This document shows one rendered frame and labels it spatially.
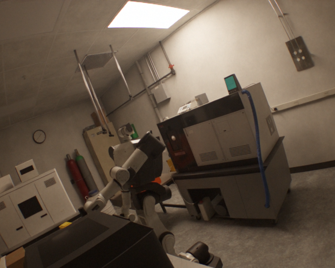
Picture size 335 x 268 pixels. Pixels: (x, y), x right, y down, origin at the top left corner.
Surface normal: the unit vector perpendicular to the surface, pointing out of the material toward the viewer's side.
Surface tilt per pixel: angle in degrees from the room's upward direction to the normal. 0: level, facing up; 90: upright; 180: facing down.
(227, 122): 90
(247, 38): 90
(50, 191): 90
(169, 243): 90
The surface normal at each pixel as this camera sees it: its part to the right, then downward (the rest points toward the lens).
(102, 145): 0.64, -0.21
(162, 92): -0.66, 0.33
